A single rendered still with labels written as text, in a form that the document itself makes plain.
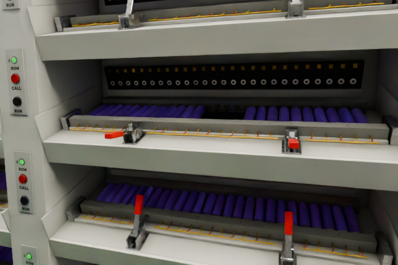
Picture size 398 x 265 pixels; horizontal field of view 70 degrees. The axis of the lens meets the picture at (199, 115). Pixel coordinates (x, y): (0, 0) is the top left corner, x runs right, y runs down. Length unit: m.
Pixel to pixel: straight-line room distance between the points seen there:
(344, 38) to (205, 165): 0.27
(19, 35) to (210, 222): 0.49
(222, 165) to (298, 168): 0.11
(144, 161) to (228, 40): 0.24
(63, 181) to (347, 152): 0.53
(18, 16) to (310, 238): 0.65
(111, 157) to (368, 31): 0.44
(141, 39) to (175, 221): 0.34
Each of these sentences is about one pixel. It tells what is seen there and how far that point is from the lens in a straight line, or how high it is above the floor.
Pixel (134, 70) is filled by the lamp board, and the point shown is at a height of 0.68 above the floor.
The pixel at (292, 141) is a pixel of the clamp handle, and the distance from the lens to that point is 0.38.
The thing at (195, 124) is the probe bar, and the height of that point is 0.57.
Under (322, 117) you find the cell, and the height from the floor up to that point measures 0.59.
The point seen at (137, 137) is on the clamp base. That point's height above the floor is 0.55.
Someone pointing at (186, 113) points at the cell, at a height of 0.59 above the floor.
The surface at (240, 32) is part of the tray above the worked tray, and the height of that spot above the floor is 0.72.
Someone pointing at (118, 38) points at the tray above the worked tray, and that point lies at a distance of 0.50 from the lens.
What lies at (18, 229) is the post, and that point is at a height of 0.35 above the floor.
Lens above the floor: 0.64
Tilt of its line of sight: 6 degrees down
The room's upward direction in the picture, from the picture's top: straight up
